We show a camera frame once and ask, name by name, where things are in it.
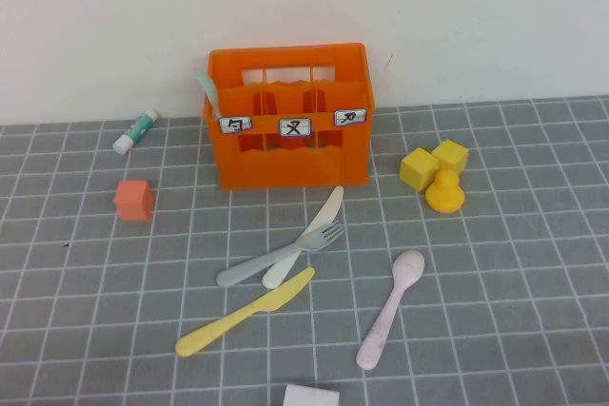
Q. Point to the cream white plastic knife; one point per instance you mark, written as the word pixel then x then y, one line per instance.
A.
pixel 328 208

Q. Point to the grey plastic fork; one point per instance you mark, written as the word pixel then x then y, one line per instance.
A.
pixel 247 270

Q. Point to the yellow plastic knife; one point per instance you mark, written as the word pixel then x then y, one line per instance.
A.
pixel 266 303

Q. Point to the pink plastic spoon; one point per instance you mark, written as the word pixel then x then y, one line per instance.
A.
pixel 409 265

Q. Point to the orange plastic cutlery holder crate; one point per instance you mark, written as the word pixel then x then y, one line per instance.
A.
pixel 285 168

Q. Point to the paper label with fork character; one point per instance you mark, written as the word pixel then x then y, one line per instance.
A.
pixel 295 127

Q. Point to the paper label with knife character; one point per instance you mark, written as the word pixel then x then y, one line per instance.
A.
pixel 350 117

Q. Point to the paper label with spoon character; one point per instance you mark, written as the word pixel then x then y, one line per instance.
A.
pixel 235 124

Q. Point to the yellow foam cube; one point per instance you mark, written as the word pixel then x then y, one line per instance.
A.
pixel 454 154
pixel 418 168

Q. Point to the mint green plastic spoon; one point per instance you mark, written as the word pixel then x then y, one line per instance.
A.
pixel 209 87

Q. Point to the yellow rubber duck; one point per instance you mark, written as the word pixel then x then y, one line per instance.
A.
pixel 445 194

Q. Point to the salmon orange cube block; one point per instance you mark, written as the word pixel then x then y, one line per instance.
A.
pixel 133 204

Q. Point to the white and green glue stick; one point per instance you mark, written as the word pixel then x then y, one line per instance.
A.
pixel 135 132

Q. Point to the white paper sheet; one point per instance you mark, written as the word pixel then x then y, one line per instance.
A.
pixel 309 396

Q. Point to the grey grid pattern mat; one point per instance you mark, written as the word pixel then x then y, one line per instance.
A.
pixel 523 282

